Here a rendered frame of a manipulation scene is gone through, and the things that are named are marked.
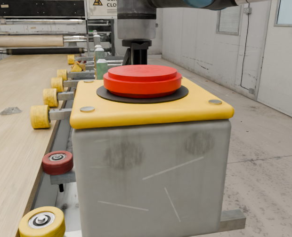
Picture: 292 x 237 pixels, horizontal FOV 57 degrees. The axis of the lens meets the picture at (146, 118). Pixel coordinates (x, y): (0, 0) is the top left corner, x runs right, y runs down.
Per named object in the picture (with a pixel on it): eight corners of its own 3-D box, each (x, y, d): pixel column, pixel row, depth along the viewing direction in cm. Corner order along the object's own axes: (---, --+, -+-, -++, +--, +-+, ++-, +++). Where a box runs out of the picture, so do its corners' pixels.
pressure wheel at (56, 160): (77, 181, 81) (73, 147, 77) (75, 197, 74) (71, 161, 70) (49, 184, 80) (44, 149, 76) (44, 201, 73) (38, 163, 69)
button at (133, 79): (168, 90, 17) (169, 63, 16) (190, 111, 13) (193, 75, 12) (103, 94, 16) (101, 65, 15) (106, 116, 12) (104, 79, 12)
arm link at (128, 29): (115, 19, 65) (154, 19, 67) (116, 40, 67) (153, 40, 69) (118, 19, 57) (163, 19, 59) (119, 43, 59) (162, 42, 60)
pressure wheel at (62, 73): (66, 80, 159) (68, 84, 167) (66, 67, 160) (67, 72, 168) (56, 80, 158) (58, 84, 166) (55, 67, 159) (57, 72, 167)
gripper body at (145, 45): (124, 96, 62) (123, 42, 58) (120, 87, 70) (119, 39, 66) (156, 94, 63) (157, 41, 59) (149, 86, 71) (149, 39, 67)
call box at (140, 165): (180, 175, 21) (184, 74, 18) (220, 246, 14) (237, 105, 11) (86, 185, 19) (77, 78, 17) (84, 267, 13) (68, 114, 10)
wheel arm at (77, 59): (127, 59, 243) (127, 55, 242) (128, 59, 240) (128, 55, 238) (70, 60, 234) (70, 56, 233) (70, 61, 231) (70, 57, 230)
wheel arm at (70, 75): (142, 74, 174) (142, 68, 172) (143, 75, 170) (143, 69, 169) (62, 77, 165) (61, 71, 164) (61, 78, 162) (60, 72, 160)
